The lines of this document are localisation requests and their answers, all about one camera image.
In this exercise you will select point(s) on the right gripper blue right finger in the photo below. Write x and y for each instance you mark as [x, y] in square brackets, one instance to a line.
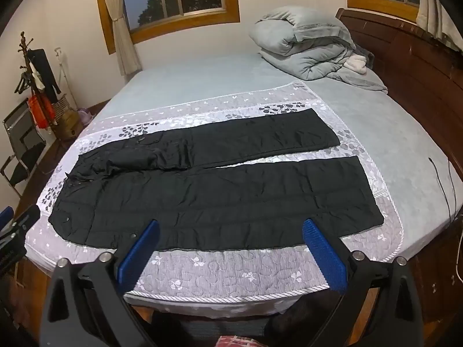
[327, 260]

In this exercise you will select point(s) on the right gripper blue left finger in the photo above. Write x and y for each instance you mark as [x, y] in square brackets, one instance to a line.
[134, 256]

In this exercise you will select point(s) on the black pants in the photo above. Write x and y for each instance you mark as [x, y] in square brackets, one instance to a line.
[214, 187]

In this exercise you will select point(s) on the grey floral quilted bedspread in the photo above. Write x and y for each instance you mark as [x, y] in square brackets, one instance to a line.
[221, 278]

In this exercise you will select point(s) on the black folding chair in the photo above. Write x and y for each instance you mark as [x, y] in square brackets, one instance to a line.
[26, 143]

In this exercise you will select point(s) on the woven basket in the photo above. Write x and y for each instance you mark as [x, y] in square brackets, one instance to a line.
[68, 123]

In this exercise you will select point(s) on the light blue bed mattress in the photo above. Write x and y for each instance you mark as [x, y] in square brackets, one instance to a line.
[424, 187]

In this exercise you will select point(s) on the orange bag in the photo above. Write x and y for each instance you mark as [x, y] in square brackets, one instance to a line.
[42, 110]

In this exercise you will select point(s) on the black hanging garment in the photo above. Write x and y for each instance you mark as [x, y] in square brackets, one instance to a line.
[40, 61]

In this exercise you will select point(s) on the wooden coat rack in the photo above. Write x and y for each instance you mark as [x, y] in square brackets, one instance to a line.
[32, 76]

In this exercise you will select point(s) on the white tripod stand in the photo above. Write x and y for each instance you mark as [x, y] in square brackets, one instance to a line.
[63, 73]

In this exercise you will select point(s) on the white cloth on duvet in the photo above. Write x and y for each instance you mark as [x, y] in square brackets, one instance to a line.
[356, 63]

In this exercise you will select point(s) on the dark wooden headboard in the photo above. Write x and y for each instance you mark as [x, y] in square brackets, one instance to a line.
[422, 75]

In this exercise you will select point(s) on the folded grey duvet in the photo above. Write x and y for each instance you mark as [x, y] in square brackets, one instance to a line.
[311, 45]

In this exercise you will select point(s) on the beige curtain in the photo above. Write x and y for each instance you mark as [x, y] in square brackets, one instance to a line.
[434, 19]
[128, 60]

